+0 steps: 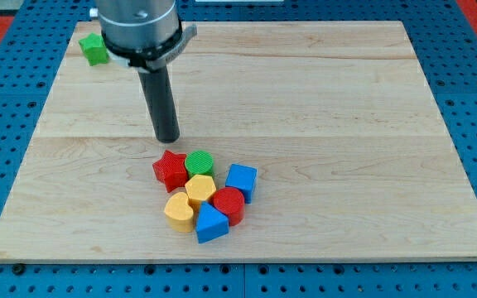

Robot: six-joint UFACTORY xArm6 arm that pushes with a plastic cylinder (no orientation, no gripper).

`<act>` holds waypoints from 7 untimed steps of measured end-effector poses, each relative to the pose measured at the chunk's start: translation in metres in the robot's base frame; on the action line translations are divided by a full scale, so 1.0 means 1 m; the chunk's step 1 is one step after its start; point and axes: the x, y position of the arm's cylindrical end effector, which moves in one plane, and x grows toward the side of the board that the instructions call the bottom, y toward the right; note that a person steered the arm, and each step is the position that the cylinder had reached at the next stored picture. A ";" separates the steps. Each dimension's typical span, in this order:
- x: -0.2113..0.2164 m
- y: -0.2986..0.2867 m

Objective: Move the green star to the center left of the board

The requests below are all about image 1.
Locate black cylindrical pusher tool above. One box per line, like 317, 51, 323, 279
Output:
138, 67, 180, 143

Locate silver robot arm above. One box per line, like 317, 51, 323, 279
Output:
89, 0, 197, 72

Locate green cylinder block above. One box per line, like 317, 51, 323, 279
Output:
184, 150, 214, 178

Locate red star block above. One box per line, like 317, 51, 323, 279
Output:
152, 150, 189, 193

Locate yellow heart block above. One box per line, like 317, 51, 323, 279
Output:
164, 192, 195, 233

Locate blue triangle block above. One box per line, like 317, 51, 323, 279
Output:
195, 202, 229, 243

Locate green star block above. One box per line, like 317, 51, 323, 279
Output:
78, 33, 109, 66

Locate wooden board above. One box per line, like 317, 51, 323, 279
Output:
0, 22, 477, 264

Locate red cylinder block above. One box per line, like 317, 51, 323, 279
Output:
213, 186, 245, 226

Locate yellow hexagon block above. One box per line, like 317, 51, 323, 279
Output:
185, 175, 216, 212

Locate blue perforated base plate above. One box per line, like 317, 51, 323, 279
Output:
0, 0, 477, 297

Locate blue cube block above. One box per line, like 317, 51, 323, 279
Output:
225, 164, 258, 204

